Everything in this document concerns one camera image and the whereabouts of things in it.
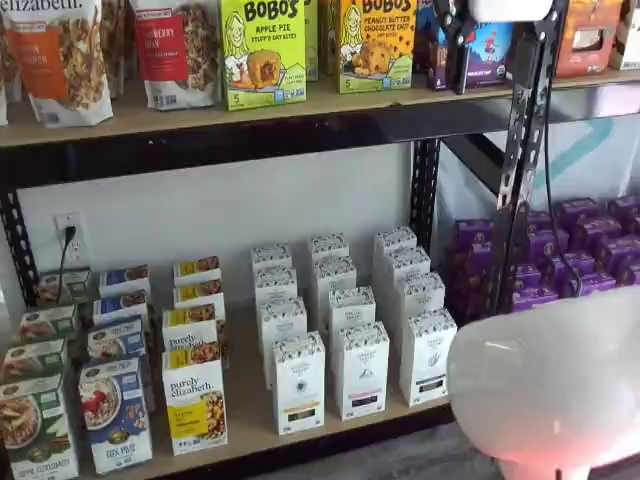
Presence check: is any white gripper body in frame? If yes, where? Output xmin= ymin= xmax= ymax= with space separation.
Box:
xmin=468 ymin=0 xmax=555 ymax=23

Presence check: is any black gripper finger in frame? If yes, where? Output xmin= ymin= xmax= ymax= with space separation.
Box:
xmin=449 ymin=17 xmax=475 ymax=96
xmin=431 ymin=0 xmax=454 ymax=39

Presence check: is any white tea box green strip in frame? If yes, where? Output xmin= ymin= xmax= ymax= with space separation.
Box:
xmin=398 ymin=308 xmax=459 ymax=407

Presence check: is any blue Zbar snack box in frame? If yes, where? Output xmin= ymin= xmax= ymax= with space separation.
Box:
xmin=427 ymin=9 xmax=515 ymax=93
xmin=414 ymin=0 xmax=437 ymax=76

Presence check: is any yellow Bobo's peanut butter box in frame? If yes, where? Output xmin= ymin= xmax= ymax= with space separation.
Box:
xmin=338 ymin=0 xmax=418 ymax=95

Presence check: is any orange snack box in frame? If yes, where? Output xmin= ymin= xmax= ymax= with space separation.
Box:
xmin=553 ymin=0 xmax=625 ymax=80

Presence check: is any white snack box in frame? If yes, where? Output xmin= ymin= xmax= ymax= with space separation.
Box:
xmin=608 ymin=0 xmax=640 ymax=72

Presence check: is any black metal shelf rack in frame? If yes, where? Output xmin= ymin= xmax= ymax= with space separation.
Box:
xmin=439 ymin=67 xmax=640 ymax=326
xmin=0 ymin=0 xmax=571 ymax=480

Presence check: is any green Bobo's apple pie box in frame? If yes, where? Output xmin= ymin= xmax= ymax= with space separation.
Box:
xmin=217 ymin=0 xmax=308 ymax=112
xmin=302 ymin=0 xmax=321 ymax=84

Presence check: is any purple Annie's snack box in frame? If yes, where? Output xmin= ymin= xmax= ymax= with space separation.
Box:
xmin=514 ymin=262 xmax=545 ymax=291
xmin=446 ymin=273 xmax=502 ymax=321
xmin=549 ymin=252 xmax=597 ymax=286
xmin=562 ymin=272 xmax=618 ymax=299
xmin=597 ymin=234 xmax=640 ymax=271
xmin=448 ymin=243 xmax=496 ymax=281
xmin=572 ymin=215 xmax=624 ymax=251
xmin=607 ymin=195 xmax=640 ymax=221
xmin=454 ymin=218 xmax=497 ymax=249
xmin=527 ymin=229 xmax=571 ymax=266
xmin=524 ymin=209 xmax=555 ymax=235
xmin=555 ymin=197 xmax=604 ymax=227
xmin=617 ymin=260 xmax=640 ymax=287
xmin=512 ymin=285 xmax=560 ymax=314

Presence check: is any white floral tea box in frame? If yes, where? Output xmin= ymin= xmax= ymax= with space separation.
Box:
xmin=394 ymin=272 xmax=446 ymax=321
xmin=308 ymin=233 xmax=350 ymax=264
xmin=328 ymin=286 xmax=377 ymax=331
xmin=253 ymin=267 xmax=299 ymax=306
xmin=313 ymin=255 xmax=358 ymax=301
xmin=249 ymin=243 xmax=294 ymax=274
xmin=257 ymin=297 xmax=309 ymax=359
xmin=373 ymin=225 xmax=419 ymax=256
xmin=384 ymin=247 xmax=432 ymax=281

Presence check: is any white tea box pink strip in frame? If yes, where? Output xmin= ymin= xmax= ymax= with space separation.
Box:
xmin=335 ymin=321 xmax=390 ymax=420

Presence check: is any yellow purely elizabeth box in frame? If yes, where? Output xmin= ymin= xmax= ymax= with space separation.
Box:
xmin=161 ymin=303 xmax=221 ymax=351
xmin=161 ymin=344 xmax=229 ymax=456
xmin=173 ymin=278 xmax=226 ymax=311
xmin=173 ymin=256 xmax=222 ymax=286

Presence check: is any white tea box yellow strip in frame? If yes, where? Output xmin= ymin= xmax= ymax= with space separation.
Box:
xmin=272 ymin=331 xmax=326 ymax=435

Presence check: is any blue oatmeal box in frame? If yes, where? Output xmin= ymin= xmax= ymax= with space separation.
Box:
xmin=98 ymin=264 xmax=151 ymax=299
xmin=94 ymin=289 xmax=150 ymax=326
xmin=78 ymin=357 xmax=154 ymax=475
xmin=87 ymin=315 xmax=146 ymax=364

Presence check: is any green oatmeal box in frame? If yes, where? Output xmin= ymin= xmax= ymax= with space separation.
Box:
xmin=37 ymin=269 xmax=94 ymax=306
xmin=2 ymin=339 xmax=69 ymax=384
xmin=19 ymin=305 xmax=79 ymax=344
xmin=0 ymin=372 xmax=80 ymax=480

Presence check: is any red label granola bag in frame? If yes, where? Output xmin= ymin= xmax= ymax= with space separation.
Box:
xmin=130 ymin=0 xmax=222 ymax=111

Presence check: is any orange label granola bag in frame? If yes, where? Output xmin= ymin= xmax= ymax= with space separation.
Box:
xmin=0 ymin=0 xmax=115 ymax=129

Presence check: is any black plug with cable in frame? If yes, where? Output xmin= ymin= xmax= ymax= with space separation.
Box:
xmin=57 ymin=224 xmax=79 ymax=304

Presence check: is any white wall outlet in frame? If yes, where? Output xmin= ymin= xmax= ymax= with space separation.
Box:
xmin=53 ymin=211 xmax=85 ymax=265

